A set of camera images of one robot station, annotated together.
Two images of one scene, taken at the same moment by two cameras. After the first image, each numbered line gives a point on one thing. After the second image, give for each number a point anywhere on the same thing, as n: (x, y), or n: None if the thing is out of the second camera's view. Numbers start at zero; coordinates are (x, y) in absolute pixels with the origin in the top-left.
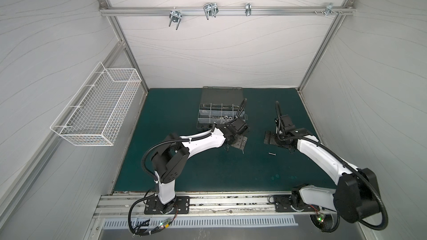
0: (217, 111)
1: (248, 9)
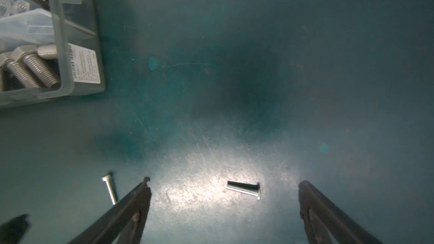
0: (69, 24)
1: None
